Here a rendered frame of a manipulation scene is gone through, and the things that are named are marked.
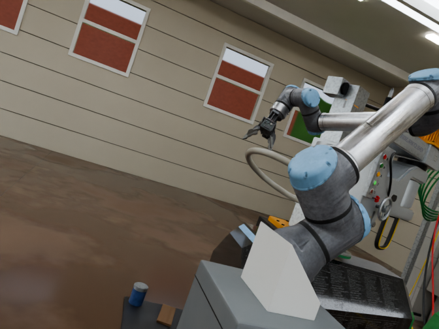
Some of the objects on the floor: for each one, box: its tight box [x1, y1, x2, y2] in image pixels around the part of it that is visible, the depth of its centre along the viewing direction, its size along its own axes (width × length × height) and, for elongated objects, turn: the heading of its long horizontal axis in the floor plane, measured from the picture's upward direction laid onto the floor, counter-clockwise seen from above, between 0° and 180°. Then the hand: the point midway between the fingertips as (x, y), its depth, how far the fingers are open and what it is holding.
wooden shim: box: [156, 304, 176, 327], centre depth 255 cm, size 25×10×2 cm, turn 99°
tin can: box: [129, 282, 148, 307], centre depth 257 cm, size 10×10×13 cm
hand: (255, 147), depth 186 cm, fingers open, 14 cm apart
